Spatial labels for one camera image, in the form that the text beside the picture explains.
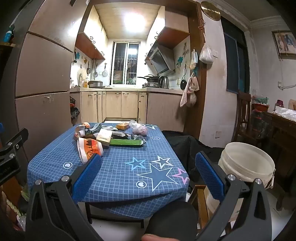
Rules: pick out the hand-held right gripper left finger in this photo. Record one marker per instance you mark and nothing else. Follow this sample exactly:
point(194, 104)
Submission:
point(87, 171)

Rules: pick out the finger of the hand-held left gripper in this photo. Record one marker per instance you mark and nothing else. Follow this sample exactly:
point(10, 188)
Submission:
point(13, 142)

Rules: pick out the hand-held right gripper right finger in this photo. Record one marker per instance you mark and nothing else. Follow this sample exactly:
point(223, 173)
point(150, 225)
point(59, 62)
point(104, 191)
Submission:
point(209, 176)

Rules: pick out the orange and white paper cup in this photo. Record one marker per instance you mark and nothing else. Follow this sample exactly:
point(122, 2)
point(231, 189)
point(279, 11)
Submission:
point(90, 148)

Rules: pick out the white plastic bucket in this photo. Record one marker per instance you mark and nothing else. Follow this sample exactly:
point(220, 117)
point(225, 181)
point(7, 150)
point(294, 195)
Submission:
point(245, 169)

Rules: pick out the white long cardboard box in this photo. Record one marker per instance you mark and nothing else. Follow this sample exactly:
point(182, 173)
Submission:
point(104, 137)

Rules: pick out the green foil milk carton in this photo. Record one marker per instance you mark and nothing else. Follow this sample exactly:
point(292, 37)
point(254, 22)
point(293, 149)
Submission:
point(126, 143)

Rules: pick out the wooden stool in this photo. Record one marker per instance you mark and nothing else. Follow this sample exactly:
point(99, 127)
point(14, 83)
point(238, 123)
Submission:
point(201, 204)

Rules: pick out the small white container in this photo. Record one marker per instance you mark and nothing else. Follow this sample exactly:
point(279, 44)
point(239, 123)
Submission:
point(80, 134)

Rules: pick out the black cloth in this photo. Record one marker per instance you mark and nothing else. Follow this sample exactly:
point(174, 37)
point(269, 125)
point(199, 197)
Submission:
point(180, 148)

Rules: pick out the orange round object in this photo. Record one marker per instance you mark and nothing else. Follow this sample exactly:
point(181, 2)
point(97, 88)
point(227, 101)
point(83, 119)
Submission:
point(86, 124)

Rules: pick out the small black box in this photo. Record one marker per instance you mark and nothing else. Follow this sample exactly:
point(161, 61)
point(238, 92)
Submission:
point(120, 134)

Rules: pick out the person's black clothing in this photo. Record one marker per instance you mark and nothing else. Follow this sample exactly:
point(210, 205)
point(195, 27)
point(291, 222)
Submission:
point(171, 217)

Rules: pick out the gold cardboard box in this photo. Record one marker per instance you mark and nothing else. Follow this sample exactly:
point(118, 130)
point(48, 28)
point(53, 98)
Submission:
point(122, 126)

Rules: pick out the black plastic bags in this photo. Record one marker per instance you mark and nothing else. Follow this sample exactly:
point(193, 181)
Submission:
point(74, 111)

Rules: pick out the clear pink plastic bag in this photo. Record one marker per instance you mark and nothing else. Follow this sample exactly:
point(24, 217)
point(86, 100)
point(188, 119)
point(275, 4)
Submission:
point(138, 129)

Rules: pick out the clear plastic storage container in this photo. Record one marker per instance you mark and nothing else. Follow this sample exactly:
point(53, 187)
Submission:
point(257, 124)

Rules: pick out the beige refrigerator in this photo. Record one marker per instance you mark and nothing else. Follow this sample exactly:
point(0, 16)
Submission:
point(44, 69)

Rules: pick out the beige base kitchen cabinets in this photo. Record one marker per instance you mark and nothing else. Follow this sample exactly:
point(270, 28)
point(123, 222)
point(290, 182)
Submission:
point(129, 104)

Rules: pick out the wooden chair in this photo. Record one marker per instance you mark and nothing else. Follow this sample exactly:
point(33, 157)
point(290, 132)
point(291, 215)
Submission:
point(244, 104)

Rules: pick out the dark wooden table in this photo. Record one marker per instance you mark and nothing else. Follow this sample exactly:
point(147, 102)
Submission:
point(282, 139)

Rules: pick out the red basin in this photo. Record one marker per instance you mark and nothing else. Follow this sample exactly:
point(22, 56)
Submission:
point(260, 107)

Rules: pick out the pink hanging cloth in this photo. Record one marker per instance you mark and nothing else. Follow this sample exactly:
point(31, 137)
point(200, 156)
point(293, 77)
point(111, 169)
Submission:
point(189, 92)

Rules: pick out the metal cooking pot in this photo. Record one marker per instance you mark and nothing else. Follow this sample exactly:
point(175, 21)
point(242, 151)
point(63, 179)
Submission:
point(95, 84)

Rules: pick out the yellow oil bottle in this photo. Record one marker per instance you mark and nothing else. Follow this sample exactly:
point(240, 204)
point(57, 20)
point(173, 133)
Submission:
point(86, 83)

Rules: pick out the teal plastic bag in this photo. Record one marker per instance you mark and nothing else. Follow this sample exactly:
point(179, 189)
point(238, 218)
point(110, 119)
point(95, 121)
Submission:
point(261, 100)

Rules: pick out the black hanging skimmer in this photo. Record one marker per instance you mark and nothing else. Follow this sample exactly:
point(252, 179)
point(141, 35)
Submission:
point(183, 84)

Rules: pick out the white crumpled sheet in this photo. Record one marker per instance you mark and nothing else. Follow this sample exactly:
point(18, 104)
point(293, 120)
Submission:
point(285, 113)

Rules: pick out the jar with red lid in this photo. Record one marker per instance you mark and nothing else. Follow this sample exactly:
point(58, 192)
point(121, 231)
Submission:
point(279, 106)

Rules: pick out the metal strainer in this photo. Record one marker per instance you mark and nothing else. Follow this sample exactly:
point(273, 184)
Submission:
point(105, 73)

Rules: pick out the steel kettle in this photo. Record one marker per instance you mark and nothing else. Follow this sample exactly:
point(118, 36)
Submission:
point(163, 82)

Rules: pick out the gas stove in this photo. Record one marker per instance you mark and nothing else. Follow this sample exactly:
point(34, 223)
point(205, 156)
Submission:
point(150, 84)

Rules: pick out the blue bottle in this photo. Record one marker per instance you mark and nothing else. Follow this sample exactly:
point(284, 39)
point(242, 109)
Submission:
point(9, 34)

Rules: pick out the wooden cutting board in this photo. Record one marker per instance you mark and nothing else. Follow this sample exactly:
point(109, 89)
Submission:
point(292, 104)

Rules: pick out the black wok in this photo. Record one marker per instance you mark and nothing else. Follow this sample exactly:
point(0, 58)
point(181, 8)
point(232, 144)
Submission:
point(150, 78)

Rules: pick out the kitchen window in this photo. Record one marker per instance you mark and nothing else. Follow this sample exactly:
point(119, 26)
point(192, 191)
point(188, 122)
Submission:
point(121, 62)

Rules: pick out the clear hanging plastic bag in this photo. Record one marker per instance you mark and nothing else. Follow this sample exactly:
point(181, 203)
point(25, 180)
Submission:
point(193, 60)

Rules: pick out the white hanging plastic bag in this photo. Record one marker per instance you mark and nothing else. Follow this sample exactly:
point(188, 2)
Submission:
point(205, 55)

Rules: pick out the steel range hood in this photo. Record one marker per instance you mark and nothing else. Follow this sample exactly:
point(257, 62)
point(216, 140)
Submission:
point(159, 60)

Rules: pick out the ceiling light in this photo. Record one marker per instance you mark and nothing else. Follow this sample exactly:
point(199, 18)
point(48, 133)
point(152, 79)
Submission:
point(135, 20)

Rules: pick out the black metal table frame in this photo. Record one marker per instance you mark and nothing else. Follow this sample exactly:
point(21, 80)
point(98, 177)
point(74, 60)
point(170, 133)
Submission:
point(88, 212)

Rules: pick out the white wall socket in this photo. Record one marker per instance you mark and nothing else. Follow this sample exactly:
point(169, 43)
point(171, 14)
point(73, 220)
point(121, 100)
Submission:
point(218, 134)

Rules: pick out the brown wooden door frame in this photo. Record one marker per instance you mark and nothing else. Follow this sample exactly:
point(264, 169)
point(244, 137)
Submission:
point(196, 104)

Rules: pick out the beige wall cabinet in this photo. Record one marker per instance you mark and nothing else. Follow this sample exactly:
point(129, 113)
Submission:
point(171, 23)
point(92, 34)

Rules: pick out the framed wall picture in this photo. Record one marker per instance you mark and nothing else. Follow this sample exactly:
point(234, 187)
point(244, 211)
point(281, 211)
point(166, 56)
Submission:
point(285, 42)

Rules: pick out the gold wall clock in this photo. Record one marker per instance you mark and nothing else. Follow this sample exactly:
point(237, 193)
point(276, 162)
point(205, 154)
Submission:
point(211, 10)

